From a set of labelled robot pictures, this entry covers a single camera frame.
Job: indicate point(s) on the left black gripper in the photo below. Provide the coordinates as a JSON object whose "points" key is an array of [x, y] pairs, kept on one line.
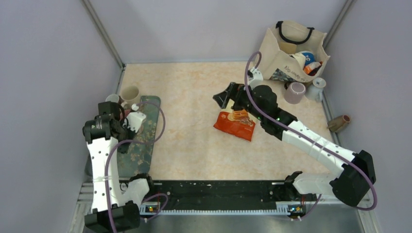
{"points": [[123, 148]]}

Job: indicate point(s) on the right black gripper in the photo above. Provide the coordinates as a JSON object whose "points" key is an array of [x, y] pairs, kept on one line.
{"points": [[236, 89]]}

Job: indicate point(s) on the orange chips bag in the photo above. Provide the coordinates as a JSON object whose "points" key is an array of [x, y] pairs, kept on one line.
{"points": [[238, 123]]}

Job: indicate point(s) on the blue grey mug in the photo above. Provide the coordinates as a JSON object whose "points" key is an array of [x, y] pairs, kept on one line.
{"points": [[113, 98]]}

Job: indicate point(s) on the cream white mug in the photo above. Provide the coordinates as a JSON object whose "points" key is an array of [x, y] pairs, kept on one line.
{"points": [[130, 95]]}

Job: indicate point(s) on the small brown striped cup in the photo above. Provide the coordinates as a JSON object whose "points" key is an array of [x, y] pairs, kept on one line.
{"points": [[339, 123]]}

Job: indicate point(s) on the large pink mug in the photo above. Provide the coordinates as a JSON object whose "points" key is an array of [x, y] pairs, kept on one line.
{"points": [[127, 112]]}

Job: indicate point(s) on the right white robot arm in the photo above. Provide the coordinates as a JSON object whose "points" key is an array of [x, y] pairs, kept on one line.
{"points": [[352, 174]]}

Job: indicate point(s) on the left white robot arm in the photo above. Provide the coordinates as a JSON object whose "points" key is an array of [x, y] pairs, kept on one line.
{"points": [[112, 209]]}

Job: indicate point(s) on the lilac mug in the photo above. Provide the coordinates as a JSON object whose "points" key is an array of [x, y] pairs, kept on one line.
{"points": [[294, 92]]}

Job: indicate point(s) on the light blue white mug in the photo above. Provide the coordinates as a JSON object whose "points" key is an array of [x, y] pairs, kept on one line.
{"points": [[315, 90]]}

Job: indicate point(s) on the teal floral placemat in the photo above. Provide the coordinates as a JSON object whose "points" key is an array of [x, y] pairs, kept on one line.
{"points": [[138, 159]]}

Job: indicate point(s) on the beige canvas tote bag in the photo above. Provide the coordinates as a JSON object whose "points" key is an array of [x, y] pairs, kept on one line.
{"points": [[279, 47]]}

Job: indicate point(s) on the orange snack packet in bag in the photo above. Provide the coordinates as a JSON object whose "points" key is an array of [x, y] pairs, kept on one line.
{"points": [[312, 68]]}

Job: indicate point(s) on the blue white package in bag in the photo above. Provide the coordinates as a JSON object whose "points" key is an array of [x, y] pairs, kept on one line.
{"points": [[309, 57]]}

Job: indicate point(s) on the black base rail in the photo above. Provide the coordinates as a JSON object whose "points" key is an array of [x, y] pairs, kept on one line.
{"points": [[214, 195]]}

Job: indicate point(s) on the metal corner frame rail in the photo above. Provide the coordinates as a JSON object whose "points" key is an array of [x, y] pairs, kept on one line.
{"points": [[102, 31]]}

